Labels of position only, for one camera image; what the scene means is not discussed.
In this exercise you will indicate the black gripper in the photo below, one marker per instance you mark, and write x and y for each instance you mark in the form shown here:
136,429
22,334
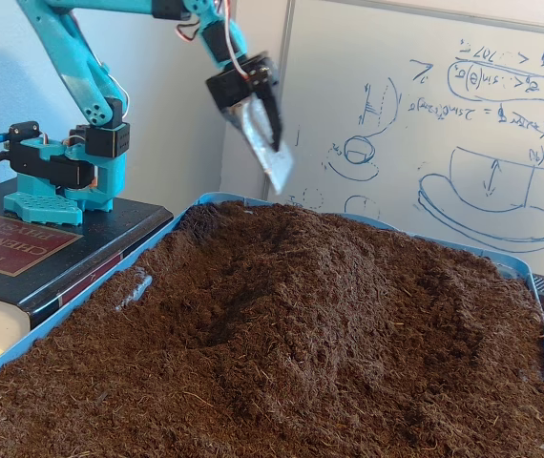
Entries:
238,86

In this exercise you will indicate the black chemistry physics handbook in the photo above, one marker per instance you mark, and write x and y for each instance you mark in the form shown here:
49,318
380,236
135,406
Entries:
100,229

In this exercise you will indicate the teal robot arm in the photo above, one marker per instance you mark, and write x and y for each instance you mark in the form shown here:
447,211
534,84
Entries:
71,62

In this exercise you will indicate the silver foil-taped blade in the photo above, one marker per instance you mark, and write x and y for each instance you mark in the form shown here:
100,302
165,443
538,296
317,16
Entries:
277,162

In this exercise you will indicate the brown soil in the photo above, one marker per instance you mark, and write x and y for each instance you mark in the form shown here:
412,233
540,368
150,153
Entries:
300,358

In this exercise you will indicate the whiteboard with blue drawings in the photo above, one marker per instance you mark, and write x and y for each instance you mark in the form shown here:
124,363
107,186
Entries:
444,143

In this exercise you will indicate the blue plastic tray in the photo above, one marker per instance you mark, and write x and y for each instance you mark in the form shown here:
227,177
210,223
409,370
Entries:
515,265

